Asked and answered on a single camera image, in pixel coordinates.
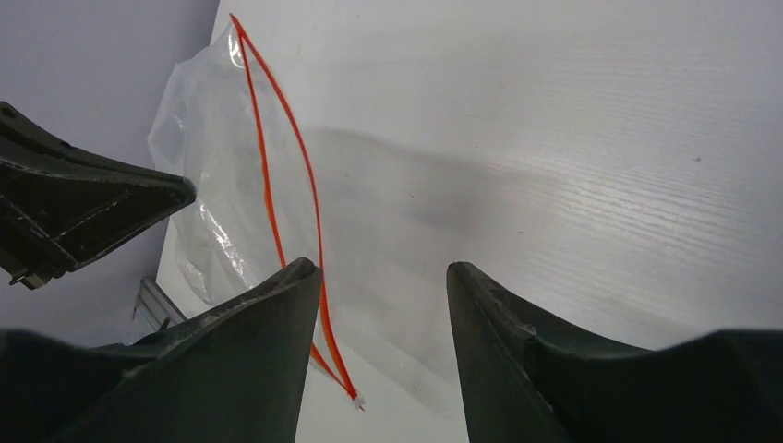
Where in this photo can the aluminium rail frame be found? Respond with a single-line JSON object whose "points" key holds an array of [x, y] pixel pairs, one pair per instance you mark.
{"points": [[154, 310]]}

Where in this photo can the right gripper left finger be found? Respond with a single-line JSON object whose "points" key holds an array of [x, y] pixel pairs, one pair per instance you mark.
{"points": [[235, 373]]}

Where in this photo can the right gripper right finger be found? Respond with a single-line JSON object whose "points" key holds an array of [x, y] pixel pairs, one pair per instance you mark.
{"points": [[527, 375]]}

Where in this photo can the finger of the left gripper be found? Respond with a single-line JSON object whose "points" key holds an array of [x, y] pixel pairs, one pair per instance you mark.
{"points": [[63, 208]]}

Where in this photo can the clear zip top bag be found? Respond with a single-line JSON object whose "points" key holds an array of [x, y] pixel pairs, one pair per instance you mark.
{"points": [[225, 125]]}

